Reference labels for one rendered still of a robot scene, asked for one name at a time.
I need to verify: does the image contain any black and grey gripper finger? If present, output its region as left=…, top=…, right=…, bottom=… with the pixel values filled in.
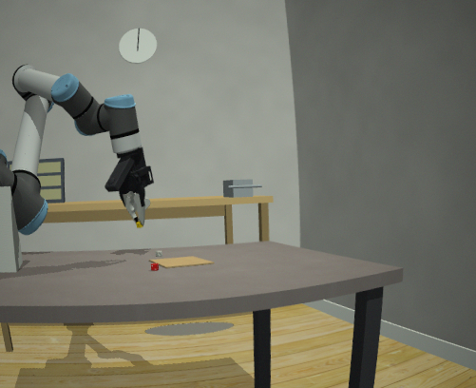
left=119, top=189, right=138, bottom=223
left=134, top=182, right=150, bottom=225

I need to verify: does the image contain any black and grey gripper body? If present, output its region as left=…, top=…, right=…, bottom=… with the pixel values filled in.
left=117, top=147, right=154, bottom=193

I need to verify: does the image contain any tan mat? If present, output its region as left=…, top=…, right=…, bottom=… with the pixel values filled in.
left=149, top=257, right=214, bottom=268

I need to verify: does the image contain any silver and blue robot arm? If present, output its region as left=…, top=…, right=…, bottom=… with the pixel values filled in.
left=0, top=65, right=142, bottom=235

